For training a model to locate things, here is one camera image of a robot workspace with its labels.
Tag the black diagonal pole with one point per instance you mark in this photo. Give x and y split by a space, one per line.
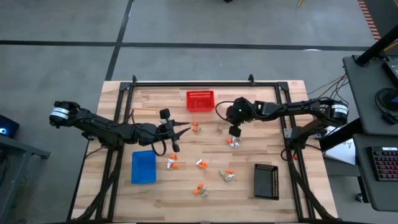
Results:
376 48

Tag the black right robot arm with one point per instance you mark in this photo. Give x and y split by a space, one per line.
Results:
295 107

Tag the grey desk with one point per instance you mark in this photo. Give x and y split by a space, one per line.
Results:
363 93
362 174

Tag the silver mounting bracket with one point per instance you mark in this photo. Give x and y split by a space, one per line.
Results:
287 133

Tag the black aluminium table frame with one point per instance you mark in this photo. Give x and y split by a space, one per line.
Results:
202 84

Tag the black plastic basket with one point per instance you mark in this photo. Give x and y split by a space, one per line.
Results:
264 182

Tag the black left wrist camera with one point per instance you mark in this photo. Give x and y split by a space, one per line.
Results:
164 113

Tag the black round stand base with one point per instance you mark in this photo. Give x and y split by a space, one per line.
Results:
384 93

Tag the black mat, orange striped edge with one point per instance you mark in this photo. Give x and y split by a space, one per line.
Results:
385 15

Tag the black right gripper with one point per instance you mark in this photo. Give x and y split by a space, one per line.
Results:
239 112

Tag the blue plastic basket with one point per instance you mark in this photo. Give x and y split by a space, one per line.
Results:
143 168

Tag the red plastic basket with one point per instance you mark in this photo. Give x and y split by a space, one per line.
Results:
200 101

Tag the white paper sheet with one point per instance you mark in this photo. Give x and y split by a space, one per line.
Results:
343 152

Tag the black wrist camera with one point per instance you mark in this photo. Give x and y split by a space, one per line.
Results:
235 131
164 113

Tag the black caster wheel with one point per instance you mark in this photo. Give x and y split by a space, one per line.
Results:
359 197

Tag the grey metal side table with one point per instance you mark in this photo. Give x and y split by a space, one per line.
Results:
25 149

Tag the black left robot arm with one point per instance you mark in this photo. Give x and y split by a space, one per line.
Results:
102 127

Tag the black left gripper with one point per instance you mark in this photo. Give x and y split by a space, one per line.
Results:
164 130

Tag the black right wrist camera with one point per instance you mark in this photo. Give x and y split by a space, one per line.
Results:
235 131

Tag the black box, blue light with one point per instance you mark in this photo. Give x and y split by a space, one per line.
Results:
11 126

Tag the backlit black keyboard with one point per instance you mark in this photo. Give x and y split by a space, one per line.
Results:
385 165

